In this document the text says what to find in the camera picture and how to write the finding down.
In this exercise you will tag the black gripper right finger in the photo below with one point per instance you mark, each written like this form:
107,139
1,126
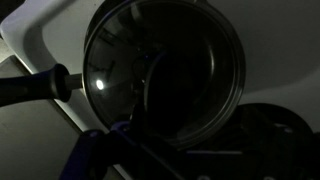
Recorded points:
276,160

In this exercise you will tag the small black saucepan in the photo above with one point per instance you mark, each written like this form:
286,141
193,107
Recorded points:
33,86

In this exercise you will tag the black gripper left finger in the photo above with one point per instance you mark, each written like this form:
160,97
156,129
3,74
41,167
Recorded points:
100,153

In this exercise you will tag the black skillet rear right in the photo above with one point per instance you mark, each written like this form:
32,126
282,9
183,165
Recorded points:
293,116

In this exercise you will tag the stainless steel pot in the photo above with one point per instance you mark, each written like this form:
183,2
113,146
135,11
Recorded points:
110,63

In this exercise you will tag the white electric stove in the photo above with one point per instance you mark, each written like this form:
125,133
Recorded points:
283,50

